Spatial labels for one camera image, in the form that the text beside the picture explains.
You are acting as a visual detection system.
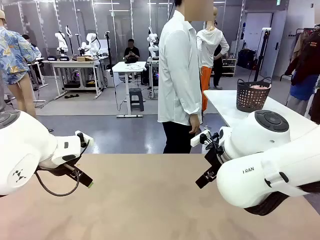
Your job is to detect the white side table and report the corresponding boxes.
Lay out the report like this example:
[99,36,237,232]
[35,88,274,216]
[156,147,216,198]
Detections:
[203,89,319,141]

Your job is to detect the seated person in black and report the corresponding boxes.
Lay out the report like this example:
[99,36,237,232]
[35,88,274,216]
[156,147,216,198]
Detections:
[124,39,141,64]

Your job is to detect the white low shelf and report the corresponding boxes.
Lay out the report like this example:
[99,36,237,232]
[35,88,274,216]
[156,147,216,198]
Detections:
[221,57,238,78]

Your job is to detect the person's right hand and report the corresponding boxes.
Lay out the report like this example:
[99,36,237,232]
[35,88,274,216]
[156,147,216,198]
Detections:
[189,114,201,135]

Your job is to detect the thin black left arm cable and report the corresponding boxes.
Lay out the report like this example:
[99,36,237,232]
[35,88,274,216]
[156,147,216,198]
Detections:
[34,170,81,197]

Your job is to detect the grey door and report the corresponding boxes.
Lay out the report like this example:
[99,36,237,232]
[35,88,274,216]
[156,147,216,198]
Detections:
[243,10,288,77]

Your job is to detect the black light stand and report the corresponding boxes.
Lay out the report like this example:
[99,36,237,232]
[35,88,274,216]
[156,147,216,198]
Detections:
[247,26,273,83]

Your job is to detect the black perforated laundry basket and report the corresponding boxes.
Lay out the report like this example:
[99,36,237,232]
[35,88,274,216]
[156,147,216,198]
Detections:
[236,76,273,113]

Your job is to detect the grey plastic stool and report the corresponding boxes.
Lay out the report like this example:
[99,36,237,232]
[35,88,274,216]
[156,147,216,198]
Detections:
[128,87,145,112]

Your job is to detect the black camera tripod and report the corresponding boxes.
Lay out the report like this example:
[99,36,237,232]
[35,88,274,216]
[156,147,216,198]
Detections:
[104,31,114,71]

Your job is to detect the long white lab desk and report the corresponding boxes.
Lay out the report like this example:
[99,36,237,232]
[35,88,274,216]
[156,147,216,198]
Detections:
[41,58,107,100]

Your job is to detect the dark hanging jacket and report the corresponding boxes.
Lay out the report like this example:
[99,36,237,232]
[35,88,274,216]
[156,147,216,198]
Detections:
[284,29,320,87]

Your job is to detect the mannequin in white hoodie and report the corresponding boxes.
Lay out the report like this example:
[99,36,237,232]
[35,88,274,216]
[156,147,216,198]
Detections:
[196,6,230,113]

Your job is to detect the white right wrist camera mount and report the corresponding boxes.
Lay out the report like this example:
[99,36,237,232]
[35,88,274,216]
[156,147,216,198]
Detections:
[190,129,212,149]

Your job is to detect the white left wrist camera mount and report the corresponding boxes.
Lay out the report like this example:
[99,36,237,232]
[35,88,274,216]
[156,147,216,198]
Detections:
[74,130,94,149]

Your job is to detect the beige hanging coat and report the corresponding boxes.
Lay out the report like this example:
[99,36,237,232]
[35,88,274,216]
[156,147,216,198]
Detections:
[290,31,310,65]

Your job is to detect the black suitcase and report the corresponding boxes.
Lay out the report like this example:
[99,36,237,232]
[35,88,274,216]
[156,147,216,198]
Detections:
[237,49,258,70]

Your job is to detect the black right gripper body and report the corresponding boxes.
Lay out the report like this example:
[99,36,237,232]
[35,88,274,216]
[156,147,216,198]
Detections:
[204,146,227,174]

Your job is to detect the blue hanging garment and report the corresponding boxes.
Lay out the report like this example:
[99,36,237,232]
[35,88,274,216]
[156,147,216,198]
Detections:
[289,72,320,101]

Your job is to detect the person's right forearm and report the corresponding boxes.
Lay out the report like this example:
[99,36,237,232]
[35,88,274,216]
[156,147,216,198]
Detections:
[178,92,203,122]

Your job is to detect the standing person in black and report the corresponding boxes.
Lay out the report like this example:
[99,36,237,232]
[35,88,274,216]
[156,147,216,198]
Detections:
[212,21,225,90]

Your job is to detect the white standing desk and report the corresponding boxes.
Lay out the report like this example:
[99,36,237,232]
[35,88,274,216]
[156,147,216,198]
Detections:
[111,61,148,119]

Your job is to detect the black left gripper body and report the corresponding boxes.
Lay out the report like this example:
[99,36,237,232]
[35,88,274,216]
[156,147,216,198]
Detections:
[36,156,83,177]

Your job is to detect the grey hanging skirt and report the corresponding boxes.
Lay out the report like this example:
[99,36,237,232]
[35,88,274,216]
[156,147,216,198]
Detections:
[286,92,312,117]

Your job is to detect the mannequin in floral shirt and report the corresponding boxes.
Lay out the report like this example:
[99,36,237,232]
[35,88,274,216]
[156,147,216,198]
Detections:
[0,9,43,118]

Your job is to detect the person in white shirt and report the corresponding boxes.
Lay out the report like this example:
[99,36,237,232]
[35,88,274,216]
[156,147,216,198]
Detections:
[157,0,216,155]

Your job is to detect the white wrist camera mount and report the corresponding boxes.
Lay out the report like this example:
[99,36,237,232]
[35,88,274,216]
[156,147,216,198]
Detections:
[190,129,212,149]
[74,130,94,149]

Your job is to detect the narrow white robot desk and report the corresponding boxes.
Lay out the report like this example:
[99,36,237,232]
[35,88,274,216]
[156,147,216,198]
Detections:
[146,56,161,100]

